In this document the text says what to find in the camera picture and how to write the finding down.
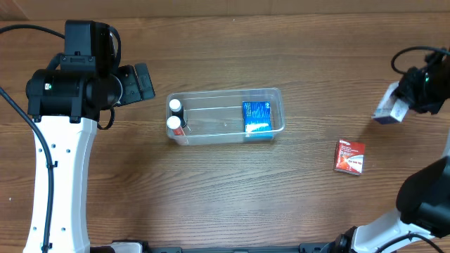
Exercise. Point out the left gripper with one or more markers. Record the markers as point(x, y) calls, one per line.
point(143, 81)

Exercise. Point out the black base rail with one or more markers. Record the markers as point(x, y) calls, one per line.
point(141, 246)

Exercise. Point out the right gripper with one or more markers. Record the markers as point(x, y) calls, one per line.
point(406, 86)

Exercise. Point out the white box blue trim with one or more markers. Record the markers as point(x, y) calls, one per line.
point(390, 109)

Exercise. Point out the orange bottle white cap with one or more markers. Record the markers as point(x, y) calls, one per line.
point(174, 124)

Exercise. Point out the clear plastic container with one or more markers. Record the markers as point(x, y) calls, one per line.
point(215, 117)

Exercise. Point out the red and white box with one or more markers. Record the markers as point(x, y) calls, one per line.
point(349, 157)

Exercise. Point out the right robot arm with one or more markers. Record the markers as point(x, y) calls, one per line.
point(422, 205)

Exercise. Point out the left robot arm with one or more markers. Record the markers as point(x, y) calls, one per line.
point(65, 101)

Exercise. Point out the black bottle white cap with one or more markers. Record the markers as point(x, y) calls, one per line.
point(178, 110)

